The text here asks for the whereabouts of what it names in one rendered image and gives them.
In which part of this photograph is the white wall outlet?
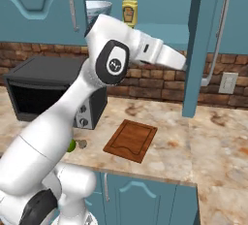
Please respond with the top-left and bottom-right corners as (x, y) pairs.
(218, 71), (239, 95)

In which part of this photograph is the teal open cabinet door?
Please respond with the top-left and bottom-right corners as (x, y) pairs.
(181, 0), (206, 118)

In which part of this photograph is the teal neighbouring wall cabinet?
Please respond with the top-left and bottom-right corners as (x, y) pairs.
(204, 0), (248, 56)

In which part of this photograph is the black toaster oven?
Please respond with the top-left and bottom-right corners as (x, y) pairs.
(2, 55), (109, 131)

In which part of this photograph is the white patterned bowl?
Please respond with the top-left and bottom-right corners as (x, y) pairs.
(85, 0), (113, 25)

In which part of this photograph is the green lime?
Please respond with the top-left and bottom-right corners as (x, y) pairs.
(66, 138), (78, 153)

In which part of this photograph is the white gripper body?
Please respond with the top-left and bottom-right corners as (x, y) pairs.
(159, 44), (188, 72)

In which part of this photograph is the brown wooden cutting board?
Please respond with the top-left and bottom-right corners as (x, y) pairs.
(102, 118), (159, 165)

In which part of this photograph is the yellow condiment bottle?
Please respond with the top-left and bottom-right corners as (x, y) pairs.
(121, 0), (140, 29)

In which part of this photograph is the grey base cabinet handle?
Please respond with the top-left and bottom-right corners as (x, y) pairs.
(102, 172), (111, 203)

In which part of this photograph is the long grey cabinet door handle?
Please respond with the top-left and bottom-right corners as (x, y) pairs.
(201, 0), (235, 88)

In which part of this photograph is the teal base cabinet door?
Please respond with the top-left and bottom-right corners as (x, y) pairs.
(84, 171), (107, 225)
(104, 172), (178, 225)

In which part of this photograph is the teal cabinet door with arch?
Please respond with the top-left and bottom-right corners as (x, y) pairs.
(0, 0), (86, 47)

